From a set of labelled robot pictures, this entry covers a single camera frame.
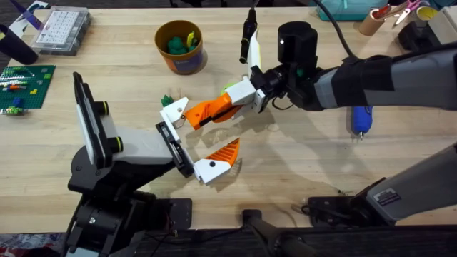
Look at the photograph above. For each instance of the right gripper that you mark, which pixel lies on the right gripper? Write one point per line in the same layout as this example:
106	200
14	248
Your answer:
296	46

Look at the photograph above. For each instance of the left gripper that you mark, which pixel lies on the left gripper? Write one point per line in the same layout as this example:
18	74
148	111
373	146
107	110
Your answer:
143	146

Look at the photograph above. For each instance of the orange ribbed wedge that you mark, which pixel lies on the orange ribbed wedge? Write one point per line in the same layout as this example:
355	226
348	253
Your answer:
196	114

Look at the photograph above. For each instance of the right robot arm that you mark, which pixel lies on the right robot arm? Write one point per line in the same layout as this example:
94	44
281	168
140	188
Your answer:
410	82

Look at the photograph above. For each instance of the green vegetable toy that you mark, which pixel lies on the green vegetable toy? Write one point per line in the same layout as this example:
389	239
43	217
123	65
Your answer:
167	100

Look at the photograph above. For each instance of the green disc with holes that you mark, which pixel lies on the green disc with holes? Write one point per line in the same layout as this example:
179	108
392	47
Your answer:
227	88

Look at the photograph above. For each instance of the right wrist upright plate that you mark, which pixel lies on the right wrist upright plate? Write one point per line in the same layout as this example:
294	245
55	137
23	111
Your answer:
254	50

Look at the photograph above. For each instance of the wrist upright plate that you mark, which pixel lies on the wrist upright plate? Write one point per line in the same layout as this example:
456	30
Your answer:
254	50
87	107

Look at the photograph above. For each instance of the brown tub with toys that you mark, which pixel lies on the brown tub with toys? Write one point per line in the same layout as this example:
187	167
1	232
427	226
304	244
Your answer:
185	59

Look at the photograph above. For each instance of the left wrist upright plate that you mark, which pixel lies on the left wrist upright plate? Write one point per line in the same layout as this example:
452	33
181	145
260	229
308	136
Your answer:
87	107

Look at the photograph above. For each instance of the teal box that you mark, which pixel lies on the teal box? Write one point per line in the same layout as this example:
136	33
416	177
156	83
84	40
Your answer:
350	10

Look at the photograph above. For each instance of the cardboard tube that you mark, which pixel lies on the cardboard tube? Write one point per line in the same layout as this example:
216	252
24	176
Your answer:
371	23

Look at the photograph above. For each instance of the clear plastic parts box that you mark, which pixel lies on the clear plastic parts box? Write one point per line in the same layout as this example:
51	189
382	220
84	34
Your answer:
60	30

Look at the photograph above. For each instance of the green board with blocks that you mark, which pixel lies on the green board with blocks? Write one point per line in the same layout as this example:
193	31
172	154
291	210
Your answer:
25	89

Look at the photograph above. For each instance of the black box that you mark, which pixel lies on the black box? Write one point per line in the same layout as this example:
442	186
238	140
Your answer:
416	37

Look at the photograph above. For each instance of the colourful cloth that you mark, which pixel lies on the colourful cloth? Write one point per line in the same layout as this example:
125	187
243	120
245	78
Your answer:
28	244

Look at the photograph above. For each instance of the dark cylinder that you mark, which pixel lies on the dark cylinder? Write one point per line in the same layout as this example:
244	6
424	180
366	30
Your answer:
16	46

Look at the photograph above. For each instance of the white card with purple strip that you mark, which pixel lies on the white card with purple strip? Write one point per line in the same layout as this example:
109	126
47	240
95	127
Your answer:
26	16

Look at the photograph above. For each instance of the white box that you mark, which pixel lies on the white box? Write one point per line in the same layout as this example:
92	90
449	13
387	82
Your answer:
444	25

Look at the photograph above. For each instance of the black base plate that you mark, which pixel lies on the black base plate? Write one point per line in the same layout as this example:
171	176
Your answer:
180	214
328	210

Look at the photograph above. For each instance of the black camera stand pole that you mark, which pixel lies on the black camera stand pole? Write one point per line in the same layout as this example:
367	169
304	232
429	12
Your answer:
271	235

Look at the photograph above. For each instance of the black rail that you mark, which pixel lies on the black rail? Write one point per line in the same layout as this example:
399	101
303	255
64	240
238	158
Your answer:
375	242

